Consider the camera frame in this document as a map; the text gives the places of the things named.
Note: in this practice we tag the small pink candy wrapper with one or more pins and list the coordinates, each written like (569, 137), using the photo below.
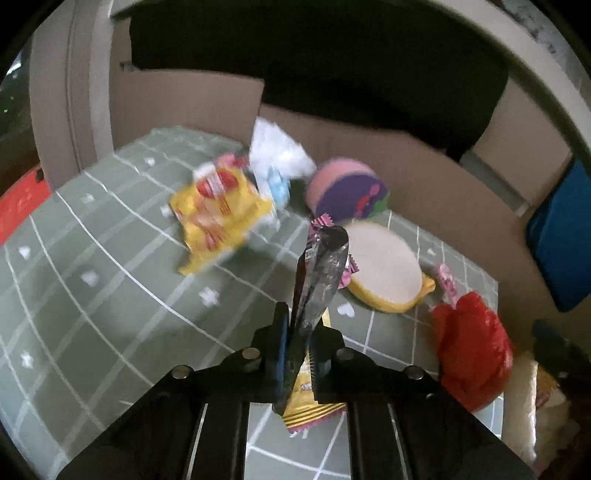
(448, 284)

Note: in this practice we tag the yellow snack wrapper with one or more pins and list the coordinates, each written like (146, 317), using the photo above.
(218, 209)

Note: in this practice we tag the grey kitchen countertop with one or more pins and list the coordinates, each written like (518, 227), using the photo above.
(543, 76)

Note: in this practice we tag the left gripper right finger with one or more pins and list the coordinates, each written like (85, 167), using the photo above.
(404, 424)

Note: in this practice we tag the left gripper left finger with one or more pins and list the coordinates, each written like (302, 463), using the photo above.
(192, 424)

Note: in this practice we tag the red plastic bag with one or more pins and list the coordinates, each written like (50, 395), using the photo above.
(474, 351)

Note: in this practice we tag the brown cardboard panel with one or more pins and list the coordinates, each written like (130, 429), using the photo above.
(424, 186)

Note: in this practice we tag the purple pink round sponge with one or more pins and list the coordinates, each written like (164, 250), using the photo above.
(346, 189)

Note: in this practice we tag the blue hanging cloth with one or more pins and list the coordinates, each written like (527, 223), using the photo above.
(558, 238)

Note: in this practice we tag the beige lined trash bin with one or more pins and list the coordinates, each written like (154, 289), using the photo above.
(537, 419)

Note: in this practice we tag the white paper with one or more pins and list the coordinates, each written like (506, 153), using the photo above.
(275, 159)

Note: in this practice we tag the green checkered tablecloth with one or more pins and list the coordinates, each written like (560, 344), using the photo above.
(94, 311)

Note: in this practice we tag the silver foil snack wrapper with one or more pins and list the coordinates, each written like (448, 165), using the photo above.
(324, 267)

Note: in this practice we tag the yellow round sponge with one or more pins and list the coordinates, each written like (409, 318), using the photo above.
(389, 278)

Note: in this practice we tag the red floor mat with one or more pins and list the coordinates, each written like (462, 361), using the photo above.
(21, 199)

